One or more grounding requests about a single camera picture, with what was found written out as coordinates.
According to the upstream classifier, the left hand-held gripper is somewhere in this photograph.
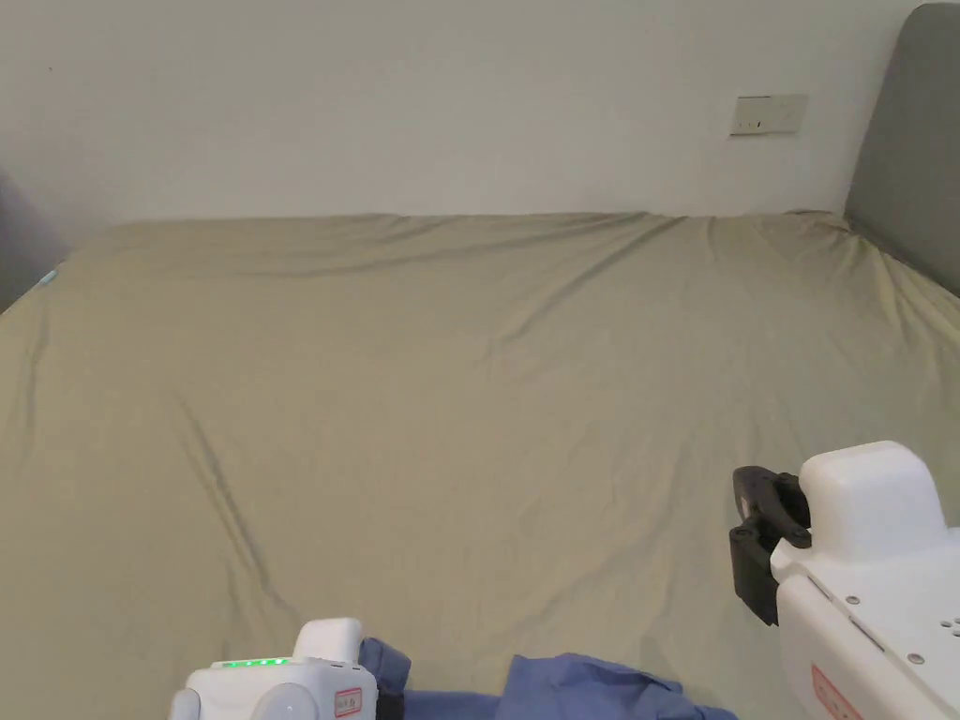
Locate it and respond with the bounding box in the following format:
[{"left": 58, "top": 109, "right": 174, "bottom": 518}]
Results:
[{"left": 168, "top": 617, "right": 406, "bottom": 720}]

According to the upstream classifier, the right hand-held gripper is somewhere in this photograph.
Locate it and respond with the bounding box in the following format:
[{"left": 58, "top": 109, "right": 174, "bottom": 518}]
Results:
[{"left": 729, "top": 440, "right": 960, "bottom": 720}]

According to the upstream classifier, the blue garment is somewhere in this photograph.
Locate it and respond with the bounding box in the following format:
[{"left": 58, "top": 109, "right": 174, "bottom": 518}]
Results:
[{"left": 359, "top": 637, "right": 741, "bottom": 720}]

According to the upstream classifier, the bed with beige sheet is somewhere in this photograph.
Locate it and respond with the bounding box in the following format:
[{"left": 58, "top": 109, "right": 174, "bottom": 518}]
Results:
[{"left": 0, "top": 209, "right": 960, "bottom": 720}]

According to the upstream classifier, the grey padded headboard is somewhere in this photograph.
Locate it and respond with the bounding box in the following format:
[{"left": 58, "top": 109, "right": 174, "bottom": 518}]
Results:
[{"left": 843, "top": 3, "right": 960, "bottom": 298}]

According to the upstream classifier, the white wall socket plate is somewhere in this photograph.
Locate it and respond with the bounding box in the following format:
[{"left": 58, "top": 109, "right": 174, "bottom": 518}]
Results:
[{"left": 729, "top": 93, "right": 811, "bottom": 138}]

